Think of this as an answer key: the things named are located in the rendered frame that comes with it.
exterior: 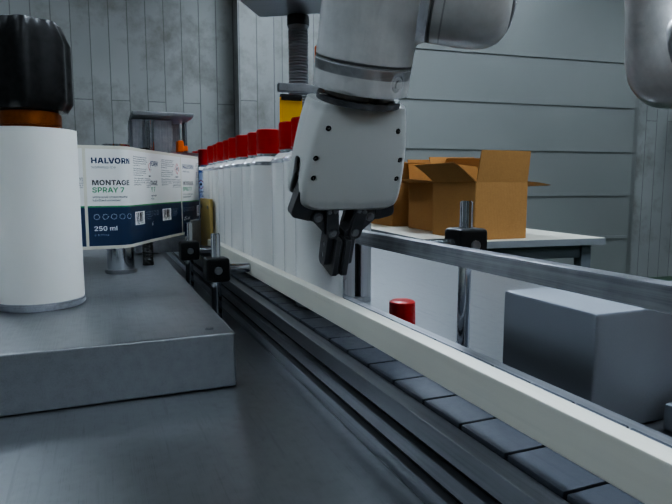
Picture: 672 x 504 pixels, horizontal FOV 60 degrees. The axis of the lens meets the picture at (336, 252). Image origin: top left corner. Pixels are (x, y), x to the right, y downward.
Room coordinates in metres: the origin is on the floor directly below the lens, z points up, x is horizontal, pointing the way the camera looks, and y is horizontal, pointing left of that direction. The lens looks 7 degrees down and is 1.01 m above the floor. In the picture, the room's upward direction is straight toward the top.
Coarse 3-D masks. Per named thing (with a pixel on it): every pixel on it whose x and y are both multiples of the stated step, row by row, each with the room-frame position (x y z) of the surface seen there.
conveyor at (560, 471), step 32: (256, 288) 0.72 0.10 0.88; (320, 320) 0.54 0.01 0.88; (352, 352) 0.44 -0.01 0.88; (416, 384) 0.36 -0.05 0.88; (448, 416) 0.31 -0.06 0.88; (480, 416) 0.31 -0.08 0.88; (512, 448) 0.27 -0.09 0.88; (544, 448) 0.27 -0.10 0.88; (544, 480) 0.24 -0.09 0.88; (576, 480) 0.24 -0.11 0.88
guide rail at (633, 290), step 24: (360, 240) 0.59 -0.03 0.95; (384, 240) 0.54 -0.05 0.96; (408, 240) 0.50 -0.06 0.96; (456, 264) 0.43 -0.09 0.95; (480, 264) 0.41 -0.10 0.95; (504, 264) 0.38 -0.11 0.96; (528, 264) 0.36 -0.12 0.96; (552, 264) 0.34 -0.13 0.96; (576, 288) 0.32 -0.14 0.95; (600, 288) 0.31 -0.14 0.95; (624, 288) 0.29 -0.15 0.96; (648, 288) 0.28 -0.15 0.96
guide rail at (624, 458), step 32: (288, 288) 0.58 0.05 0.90; (320, 288) 0.52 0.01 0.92; (352, 320) 0.43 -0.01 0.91; (384, 320) 0.40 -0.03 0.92; (384, 352) 0.38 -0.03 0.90; (416, 352) 0.34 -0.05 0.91; (448, 352) 0.32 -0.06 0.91; (448, 384) 0.31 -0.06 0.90; (480, 384) 0.28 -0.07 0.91; (512, 384) 0.27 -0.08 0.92; (512, 416) 0.26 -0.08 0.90; (544, 416) 0.24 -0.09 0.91; (576, 416) 0.23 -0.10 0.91; (576, 448) 0.22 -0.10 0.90; (608, 448) 0.21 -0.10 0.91; (640, 448) 0.20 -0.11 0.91; (608, 480) 0.21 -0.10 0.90; (640, 480) 0.20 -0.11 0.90
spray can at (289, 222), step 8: (296, 120) 0.65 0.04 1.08; (296, 128) 0.65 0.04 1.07; (288, 160) 0.65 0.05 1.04; (288, 168) 0.65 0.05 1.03; (288, 176) 0.65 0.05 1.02; (288, 192) 0.65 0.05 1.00; (288, 200) 0.65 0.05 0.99; (288, 216) 0.65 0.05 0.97; (288, 224) 0.65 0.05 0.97; (288, 232) 0.65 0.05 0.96; (288, 240) 0.65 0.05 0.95; (288, 248) 0.65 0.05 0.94; (288, 256) 0.65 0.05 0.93; (288, 264) 0.65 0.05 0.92; (288, 272) 0.65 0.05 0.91
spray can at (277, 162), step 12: (288, 132) 0.70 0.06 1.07; (288, 144) 0.70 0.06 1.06; (276, 156) 0.70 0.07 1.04; (276, 168) 0.70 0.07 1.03; (276, 180) 0.70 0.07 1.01; (276, 192) 0.70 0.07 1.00; (276, 204) 0.70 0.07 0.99; (276, 216) 0.70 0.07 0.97; (276, 228) 0.70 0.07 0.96; (276, 240) 0.70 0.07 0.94; (276, 252) 0.70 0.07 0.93; (276, 264) 0.70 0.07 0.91
